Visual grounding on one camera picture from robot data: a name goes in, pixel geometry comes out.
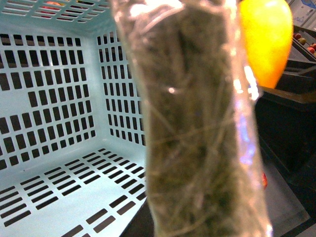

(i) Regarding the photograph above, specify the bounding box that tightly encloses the taped blurry left gripper finger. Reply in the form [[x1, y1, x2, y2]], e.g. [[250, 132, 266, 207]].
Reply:
[[110, 0, 273, 237]]

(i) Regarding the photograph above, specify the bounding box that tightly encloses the yellow mango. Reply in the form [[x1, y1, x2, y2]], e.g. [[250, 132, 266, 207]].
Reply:
[[239, 0, 293, 88]]

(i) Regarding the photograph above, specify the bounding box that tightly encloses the light blue plastic basket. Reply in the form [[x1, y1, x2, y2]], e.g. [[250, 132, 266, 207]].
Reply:
[[0, 0, 146, 237]]

